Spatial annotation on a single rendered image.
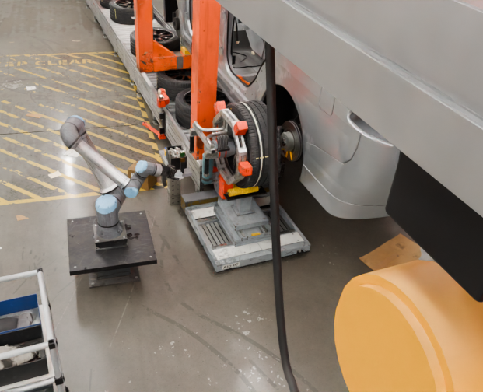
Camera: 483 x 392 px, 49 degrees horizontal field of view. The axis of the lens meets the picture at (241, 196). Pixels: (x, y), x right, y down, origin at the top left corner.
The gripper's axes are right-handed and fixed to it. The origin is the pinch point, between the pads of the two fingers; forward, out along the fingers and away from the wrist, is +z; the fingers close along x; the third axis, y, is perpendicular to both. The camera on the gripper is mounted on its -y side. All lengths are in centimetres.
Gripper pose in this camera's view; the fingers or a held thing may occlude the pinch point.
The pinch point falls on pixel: (181, 177)
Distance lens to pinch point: 398.9
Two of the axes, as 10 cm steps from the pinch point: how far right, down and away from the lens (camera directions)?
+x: -4.6, -5.4, 7.1
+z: 7.7, 1.5, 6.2
